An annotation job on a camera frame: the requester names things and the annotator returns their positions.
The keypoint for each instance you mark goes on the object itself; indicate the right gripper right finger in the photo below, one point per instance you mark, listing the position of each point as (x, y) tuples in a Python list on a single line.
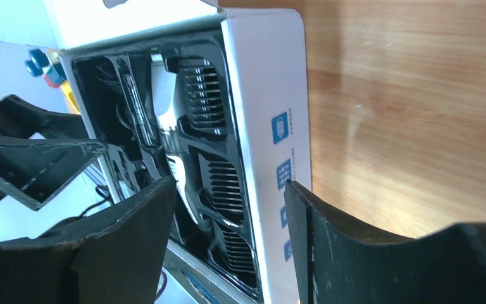
[(339, 258)]

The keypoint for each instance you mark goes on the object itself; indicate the yellow plastic triangle toy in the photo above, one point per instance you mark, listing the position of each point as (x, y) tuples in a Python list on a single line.
[(71, 104)]

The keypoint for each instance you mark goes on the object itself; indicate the black silver hair clipper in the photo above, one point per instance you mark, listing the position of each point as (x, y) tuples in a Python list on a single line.
[(168, 109)]

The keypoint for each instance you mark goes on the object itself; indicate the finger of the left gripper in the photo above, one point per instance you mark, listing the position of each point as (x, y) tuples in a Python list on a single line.
[(20, 119), (34, 171)]

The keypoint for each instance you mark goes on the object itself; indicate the white box with black tray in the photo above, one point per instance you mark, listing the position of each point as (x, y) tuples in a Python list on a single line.
[(259, 55)]

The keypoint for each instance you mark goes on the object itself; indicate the red blue toy block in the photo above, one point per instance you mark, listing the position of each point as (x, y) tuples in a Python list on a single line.
[(46, 63)]

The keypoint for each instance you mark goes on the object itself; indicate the guard comb in tray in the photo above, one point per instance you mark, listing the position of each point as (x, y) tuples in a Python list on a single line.
[(221, 182), (233, 254)]

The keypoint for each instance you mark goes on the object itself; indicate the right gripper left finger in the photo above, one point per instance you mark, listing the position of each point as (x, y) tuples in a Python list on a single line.
[(112, 256)]

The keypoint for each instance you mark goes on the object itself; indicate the black clipper guard comb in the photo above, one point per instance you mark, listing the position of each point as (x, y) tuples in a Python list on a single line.
[(203, 96)]

